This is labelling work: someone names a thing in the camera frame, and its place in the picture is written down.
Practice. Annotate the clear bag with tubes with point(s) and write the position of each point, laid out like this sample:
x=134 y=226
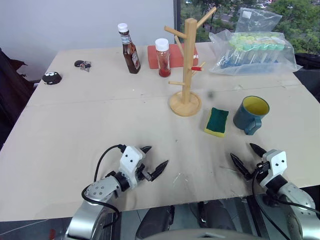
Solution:
x=257 y=55

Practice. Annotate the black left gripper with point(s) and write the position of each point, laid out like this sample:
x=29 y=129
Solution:
x=144 y=175

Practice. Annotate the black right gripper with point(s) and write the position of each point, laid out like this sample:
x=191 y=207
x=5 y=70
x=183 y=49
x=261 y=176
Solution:
x=262 y=168

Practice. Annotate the empty clear zip bag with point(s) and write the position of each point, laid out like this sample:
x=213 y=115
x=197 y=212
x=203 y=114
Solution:
x=257 y=21

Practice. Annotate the blue mug yellow inside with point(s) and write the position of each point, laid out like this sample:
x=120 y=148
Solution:
x=246 y=116

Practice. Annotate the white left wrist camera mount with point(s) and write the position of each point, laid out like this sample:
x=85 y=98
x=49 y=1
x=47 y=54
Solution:
x=130 y=156

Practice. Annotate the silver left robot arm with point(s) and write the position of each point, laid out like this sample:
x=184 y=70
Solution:
x=100 y=188

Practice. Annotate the dark rounded shape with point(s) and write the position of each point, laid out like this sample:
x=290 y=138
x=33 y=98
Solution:
x=155 y=221

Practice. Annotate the red spice jar white lid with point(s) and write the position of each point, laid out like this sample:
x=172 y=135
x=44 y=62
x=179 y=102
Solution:
x=163 y=62

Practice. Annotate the dark window frame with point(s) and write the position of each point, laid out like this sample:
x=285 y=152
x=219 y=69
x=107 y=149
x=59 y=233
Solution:
x=177 y=20

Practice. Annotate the black chair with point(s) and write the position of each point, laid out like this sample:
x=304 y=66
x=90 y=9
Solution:
x=10 y=95

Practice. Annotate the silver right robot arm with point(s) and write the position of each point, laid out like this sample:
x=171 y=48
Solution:
x=300 y=200

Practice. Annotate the wooden mug tree stand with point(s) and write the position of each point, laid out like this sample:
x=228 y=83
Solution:
x=188 y=75

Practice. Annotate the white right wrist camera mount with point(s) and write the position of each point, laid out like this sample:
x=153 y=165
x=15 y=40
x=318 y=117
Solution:
x=276 y=162

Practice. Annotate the grey robot torso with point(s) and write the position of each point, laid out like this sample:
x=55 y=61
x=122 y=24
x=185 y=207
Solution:
x=200 y=235

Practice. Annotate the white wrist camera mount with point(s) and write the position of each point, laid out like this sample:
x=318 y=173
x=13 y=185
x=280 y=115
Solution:
x=130 y=156
x=276 y=162

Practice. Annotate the black round pouch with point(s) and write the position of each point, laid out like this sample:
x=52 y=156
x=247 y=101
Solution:
x=51 y=78

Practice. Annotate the red rectangular box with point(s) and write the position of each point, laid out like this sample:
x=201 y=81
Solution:
x=152 y=56

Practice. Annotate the green yellow sponge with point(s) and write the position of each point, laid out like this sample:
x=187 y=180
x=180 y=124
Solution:
x=217 y=121

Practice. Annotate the brown sauce bottle white cap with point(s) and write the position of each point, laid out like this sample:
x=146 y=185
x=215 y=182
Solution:
x=131 y=55

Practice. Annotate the small black key fob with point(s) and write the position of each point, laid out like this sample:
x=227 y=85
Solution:
x=82 y=64

